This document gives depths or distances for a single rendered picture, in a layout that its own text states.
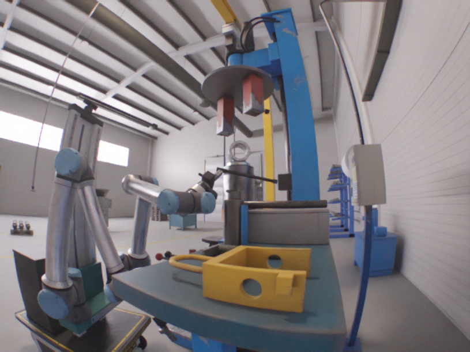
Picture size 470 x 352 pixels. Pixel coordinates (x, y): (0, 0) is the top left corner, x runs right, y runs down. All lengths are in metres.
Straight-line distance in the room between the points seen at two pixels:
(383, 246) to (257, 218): 2.74
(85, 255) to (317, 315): 1.42
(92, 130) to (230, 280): 1.40
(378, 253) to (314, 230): 2.62
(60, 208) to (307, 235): 0.94
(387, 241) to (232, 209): 2.87
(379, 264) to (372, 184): 2.14
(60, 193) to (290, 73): 1.45
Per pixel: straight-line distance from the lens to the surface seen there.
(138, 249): 1.46
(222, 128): 1.57
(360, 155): 1.39
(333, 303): 0.32
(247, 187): 1.28
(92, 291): 1.49
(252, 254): 0.43
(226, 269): 0.30
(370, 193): 1.38
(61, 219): 0.89
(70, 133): 1.33
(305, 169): 1.17
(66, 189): 0.87
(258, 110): 1.32
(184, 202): 0.75
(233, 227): 0.71
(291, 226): 0.75
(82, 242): 1.49
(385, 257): 3.37
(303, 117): 1.26
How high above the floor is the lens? 1.21
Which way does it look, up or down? 8 degrees up
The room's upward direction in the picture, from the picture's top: straight up
